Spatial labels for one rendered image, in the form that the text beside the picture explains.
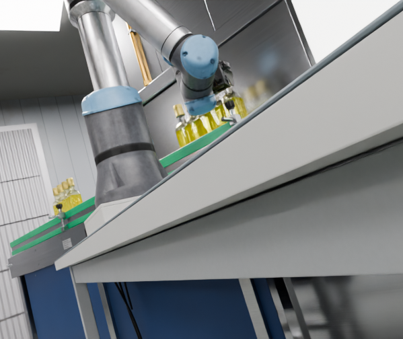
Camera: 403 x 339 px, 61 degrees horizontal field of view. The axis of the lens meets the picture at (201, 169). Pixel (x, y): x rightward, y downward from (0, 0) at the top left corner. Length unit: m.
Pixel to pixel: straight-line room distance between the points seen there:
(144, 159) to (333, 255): 0.46
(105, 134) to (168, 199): 0.38
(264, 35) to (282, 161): 1.12
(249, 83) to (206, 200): 1.06
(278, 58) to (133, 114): 0.68
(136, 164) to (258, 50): 0.77
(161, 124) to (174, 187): 1.33
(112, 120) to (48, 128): 3.86
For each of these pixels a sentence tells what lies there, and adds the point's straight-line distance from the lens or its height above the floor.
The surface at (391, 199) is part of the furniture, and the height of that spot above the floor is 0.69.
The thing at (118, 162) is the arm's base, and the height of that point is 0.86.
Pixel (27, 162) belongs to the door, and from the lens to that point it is 4.29.
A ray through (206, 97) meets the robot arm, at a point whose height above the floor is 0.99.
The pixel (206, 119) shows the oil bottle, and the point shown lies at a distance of 1.18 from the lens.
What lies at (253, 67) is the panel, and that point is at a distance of 1.26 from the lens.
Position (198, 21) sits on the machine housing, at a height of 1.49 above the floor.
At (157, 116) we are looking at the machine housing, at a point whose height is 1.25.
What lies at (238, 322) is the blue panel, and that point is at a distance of 1.10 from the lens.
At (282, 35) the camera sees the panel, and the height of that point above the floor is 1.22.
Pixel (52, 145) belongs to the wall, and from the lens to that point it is 4.42.
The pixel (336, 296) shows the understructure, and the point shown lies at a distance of 1.25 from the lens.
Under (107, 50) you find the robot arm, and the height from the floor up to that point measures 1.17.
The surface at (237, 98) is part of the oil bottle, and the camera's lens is 1.13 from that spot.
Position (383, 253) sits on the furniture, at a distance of 0.20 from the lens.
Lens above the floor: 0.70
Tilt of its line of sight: 9 degrees up
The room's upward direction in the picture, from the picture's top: 18 degrees counter-clockwise
